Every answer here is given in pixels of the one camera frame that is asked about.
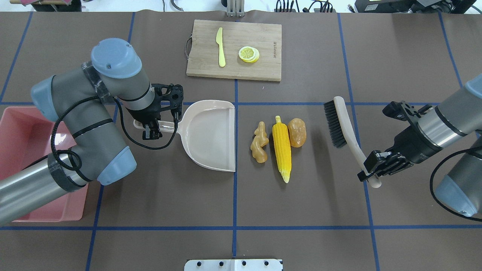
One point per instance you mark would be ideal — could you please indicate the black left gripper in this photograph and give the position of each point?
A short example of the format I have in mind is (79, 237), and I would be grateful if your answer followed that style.
(142, 113)

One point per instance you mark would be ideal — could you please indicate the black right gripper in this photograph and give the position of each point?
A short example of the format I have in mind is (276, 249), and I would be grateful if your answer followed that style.
(411, 145)

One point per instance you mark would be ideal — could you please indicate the beige hand brush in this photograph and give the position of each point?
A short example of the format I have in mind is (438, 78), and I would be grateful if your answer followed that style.
(341, 129)

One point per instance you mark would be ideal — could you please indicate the beige dustpan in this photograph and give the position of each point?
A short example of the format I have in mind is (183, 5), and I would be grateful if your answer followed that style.
(207, 132)

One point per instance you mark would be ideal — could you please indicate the brown toy potato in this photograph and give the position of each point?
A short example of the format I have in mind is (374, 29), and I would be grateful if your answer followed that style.
(297, 132)

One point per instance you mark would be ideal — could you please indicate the yellow toy corn cob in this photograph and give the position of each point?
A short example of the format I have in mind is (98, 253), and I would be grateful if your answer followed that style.
(282, 148)

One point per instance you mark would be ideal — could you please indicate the tan toy ginger root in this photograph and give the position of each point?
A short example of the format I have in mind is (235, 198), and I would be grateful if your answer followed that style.
(260, 140)

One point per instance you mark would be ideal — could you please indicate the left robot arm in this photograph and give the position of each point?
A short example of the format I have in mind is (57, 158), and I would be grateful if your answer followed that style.
(78, 99)

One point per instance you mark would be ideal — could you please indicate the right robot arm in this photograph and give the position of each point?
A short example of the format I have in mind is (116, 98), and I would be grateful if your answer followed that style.
(455, 182)

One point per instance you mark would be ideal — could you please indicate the wooden cutting board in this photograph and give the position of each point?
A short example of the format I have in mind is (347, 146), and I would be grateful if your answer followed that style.
(203, 57)

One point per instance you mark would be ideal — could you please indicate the yellow plastic knife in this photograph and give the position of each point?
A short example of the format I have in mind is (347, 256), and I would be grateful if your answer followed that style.
(219, 41)

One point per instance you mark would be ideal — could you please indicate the yellow lemon slices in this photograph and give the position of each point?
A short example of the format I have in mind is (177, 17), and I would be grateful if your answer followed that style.
(249, 54)

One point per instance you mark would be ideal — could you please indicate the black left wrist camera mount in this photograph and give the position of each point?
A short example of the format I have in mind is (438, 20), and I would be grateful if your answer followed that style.
(168, 97)

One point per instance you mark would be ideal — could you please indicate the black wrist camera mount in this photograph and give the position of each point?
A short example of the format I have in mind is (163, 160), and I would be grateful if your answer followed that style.
(405, 112)
(168, 97)

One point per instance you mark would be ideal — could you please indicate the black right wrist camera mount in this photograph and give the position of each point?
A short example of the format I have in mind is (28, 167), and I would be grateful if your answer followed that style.
(405, 112)

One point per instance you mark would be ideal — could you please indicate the aluminium frame post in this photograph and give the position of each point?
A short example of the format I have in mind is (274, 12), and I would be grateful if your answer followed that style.
(235, 8)

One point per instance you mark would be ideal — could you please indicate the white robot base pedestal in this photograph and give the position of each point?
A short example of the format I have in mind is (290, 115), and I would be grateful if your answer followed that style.
(234, 265)

